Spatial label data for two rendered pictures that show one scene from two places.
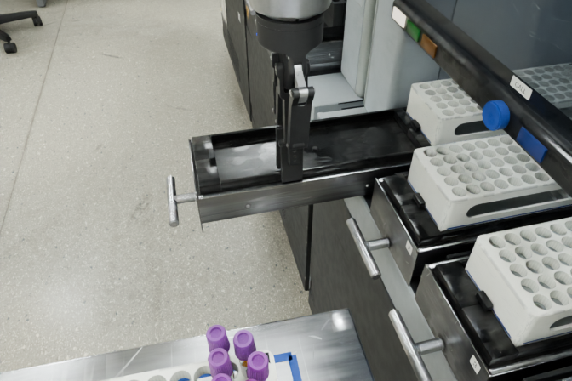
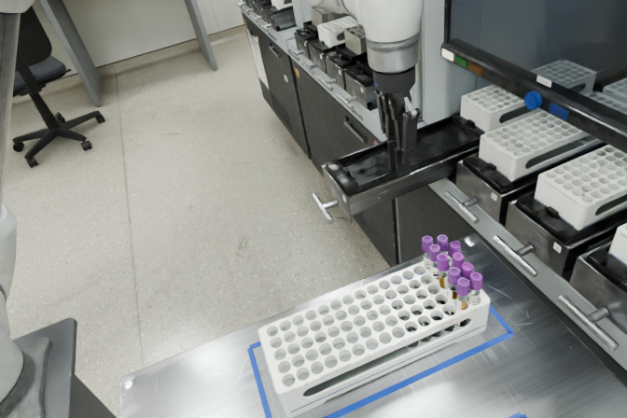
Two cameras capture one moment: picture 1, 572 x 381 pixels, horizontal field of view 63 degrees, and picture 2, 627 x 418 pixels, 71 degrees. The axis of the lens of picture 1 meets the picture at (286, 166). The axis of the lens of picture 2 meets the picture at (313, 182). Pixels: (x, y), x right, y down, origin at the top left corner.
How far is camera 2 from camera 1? 0.33 m
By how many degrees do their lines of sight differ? 3
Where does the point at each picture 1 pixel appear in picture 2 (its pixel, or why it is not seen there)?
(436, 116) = (485, 113)
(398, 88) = (451, 101)
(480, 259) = (543, 188)
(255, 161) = (373, 168)
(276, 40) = (392, 85)
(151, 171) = (240, 216)
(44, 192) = (160, 252)
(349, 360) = (485, 257)
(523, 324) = (579, 215)
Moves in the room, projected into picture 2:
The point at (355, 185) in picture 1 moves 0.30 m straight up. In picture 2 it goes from (443, 170) to (447, 34)
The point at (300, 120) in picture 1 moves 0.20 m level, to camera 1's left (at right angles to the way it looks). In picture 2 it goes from (411, 131) to (306, 154)
